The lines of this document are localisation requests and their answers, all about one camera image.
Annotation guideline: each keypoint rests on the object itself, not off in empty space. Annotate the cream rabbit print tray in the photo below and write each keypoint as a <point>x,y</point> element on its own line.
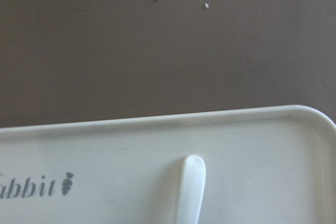
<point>264,165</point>

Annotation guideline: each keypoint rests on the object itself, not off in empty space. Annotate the white ceramic spoon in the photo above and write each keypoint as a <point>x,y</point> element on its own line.
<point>191,190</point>

